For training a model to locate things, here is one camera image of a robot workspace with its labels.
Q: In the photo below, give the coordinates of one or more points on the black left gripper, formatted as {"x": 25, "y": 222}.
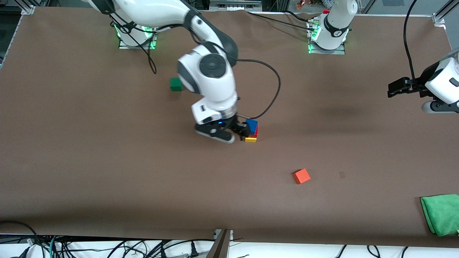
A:
{"x": 419, "y": 87}

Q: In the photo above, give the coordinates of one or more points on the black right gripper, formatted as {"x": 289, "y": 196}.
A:
{"x": 233, "y": 125}

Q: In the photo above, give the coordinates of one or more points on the blue cube block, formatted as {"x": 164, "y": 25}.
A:
{"x": 252, "y": 125}

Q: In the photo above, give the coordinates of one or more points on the red cube block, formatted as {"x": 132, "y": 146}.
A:
{"x": 256, "y": 132}

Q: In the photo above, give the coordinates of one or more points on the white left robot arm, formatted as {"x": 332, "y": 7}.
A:
{"x": 333, "y": 30}

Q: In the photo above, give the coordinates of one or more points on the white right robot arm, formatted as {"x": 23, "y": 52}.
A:
{"x": 211, "y": 82}

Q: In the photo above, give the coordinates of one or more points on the yellow cube block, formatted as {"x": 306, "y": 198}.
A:
{"x": 251, "y": 139}

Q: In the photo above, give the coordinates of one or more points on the brown table cover sheet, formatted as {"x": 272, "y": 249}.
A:
{"x": 229, "y": 200}

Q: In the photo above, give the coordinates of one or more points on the orange cube block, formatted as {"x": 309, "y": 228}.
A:
{"x": 302, "y": 176}

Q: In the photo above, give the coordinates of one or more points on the green cube block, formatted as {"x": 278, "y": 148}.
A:
{"x": 175, "y": 84}

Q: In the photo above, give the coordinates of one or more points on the grey rack device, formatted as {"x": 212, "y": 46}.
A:
{"x": 235, "y": 3}

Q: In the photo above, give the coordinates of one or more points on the black power plug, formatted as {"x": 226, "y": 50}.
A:
{"x": 194, "y": 251}

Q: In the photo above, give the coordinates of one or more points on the green folded cloth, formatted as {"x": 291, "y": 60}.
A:
{"x": 441, "y": 214}

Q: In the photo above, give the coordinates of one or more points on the aluminium frame profile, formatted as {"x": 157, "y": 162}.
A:
{"x": 439, "y": 17}

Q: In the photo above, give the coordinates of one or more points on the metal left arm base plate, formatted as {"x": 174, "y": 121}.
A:
{"x": 328, "y": 51}

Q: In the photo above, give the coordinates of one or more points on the grey metal table bracket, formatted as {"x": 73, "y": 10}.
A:
{"x": 222, "y": 247}

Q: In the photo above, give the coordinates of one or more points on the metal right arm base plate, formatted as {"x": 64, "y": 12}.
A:
{"x": 138, "y": 46}

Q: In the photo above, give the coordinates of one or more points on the aluminium corner bracket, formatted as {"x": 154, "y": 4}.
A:
{"x": 28, "y": 10}

